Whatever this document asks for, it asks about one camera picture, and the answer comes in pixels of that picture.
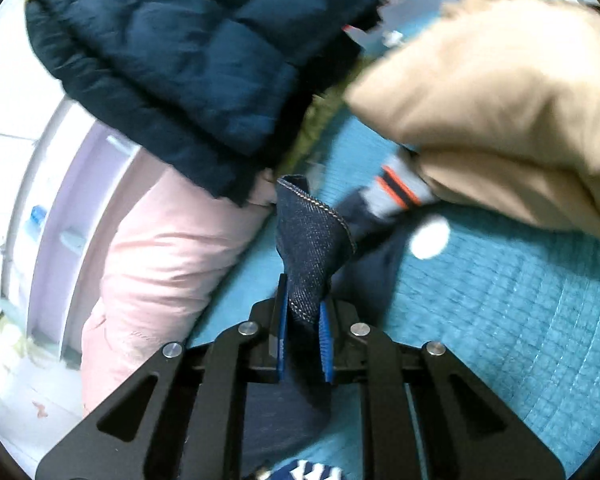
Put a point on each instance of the olive green cloth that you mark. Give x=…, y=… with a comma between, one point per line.
x=320, y=120

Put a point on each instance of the white shelf unit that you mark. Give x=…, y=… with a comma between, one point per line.
x=65, y=220

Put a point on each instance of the teal quilted blanket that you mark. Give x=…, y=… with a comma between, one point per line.
x=505, y=320

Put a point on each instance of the navy white striped cloth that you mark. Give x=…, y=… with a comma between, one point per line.
x=305, y=470

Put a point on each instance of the navy puffer jacket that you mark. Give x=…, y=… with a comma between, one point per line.
x=190, y=50

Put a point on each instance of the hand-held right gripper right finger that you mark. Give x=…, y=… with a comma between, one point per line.
x=326, y=342

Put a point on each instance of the dark denim pants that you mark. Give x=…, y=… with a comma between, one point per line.
x=310, y=240

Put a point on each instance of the grey and navy zip jacket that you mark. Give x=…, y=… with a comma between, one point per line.
x=395, y=190

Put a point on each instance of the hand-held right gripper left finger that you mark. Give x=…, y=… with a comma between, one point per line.
x=281, y=332

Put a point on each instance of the tan folded cloth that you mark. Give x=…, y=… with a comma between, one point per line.
x=495, y=110

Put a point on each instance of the pink pillow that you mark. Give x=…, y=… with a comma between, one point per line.
x=170, y=270

